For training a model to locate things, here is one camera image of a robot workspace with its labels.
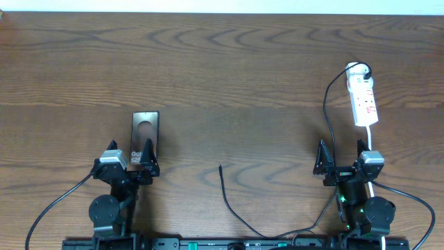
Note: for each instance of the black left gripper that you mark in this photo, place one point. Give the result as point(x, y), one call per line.
point(151, 164)

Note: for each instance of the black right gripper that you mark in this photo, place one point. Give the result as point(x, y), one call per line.
point(325, 168)

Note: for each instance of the white power strip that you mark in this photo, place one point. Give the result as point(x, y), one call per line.
point(360, 86)

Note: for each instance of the Galaxy S25 Ultra smartphone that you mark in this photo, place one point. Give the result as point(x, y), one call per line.
point(145, 126)

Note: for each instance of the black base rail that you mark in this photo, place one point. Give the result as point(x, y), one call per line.
point(304, 242)

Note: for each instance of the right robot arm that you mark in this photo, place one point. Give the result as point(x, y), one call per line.
point(368, 218)

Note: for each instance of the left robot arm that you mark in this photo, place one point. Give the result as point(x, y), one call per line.
point(112, 214)

